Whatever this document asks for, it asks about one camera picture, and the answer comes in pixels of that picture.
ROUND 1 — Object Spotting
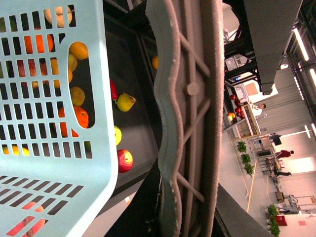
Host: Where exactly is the white round pear with stem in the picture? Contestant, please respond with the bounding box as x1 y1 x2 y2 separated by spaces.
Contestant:
43 6 73 28

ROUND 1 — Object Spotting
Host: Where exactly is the red apple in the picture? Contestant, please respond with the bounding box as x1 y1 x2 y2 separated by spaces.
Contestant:
117 149 134 173
17 60 47 77

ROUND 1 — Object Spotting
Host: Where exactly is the pink peach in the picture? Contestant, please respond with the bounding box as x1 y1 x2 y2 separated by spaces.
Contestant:
6 216 46 237

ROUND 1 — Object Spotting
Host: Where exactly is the orange-yellow round fruit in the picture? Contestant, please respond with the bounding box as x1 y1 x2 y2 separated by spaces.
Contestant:
50 58 73 88

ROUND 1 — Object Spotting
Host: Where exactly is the red apple centre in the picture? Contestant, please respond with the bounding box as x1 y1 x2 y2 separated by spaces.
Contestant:
17 60 47 77

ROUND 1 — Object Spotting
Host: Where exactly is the green-brown kiwi upper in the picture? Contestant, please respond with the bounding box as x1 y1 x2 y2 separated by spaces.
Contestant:
68 54 78 72

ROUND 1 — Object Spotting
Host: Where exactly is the red chili pepper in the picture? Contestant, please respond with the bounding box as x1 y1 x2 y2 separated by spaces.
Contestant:
110 79 119 103

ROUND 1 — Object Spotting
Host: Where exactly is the orange on neighbouring shelf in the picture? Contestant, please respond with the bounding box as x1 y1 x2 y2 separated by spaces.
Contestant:
151 56 158 70

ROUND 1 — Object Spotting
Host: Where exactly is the bright green apple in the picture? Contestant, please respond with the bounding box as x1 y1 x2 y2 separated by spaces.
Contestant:
114 126 122 146

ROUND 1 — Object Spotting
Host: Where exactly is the green-brown kiwi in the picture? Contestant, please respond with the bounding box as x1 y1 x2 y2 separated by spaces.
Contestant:
70 86 85 107
68 54 78 72

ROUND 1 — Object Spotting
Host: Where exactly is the red apple front right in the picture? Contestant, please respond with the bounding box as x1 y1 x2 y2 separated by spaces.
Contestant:
117 149 134 173

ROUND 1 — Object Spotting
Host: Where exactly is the green-brown kiwi lower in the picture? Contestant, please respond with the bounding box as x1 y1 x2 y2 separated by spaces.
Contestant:
70 86 85 107

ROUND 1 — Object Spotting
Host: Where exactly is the light blue basket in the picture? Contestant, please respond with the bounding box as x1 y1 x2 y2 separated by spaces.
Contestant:
0 0 118 237

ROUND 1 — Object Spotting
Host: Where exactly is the large orange centre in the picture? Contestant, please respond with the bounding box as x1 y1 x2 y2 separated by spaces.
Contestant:
58 106 89 137

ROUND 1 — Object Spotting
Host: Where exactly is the small orange near apple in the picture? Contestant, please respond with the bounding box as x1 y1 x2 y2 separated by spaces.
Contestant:
24 35 54 54

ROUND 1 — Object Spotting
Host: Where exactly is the yellow-orange apple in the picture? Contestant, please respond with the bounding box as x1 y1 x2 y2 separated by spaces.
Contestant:
69 41 88 60

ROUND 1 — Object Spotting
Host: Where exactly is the yellow-green pear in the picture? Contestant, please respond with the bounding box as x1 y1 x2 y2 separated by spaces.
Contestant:
117 93 136 112

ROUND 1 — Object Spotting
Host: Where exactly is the grey basket handle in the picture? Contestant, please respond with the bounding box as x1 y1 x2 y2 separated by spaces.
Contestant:
146 0 224 237

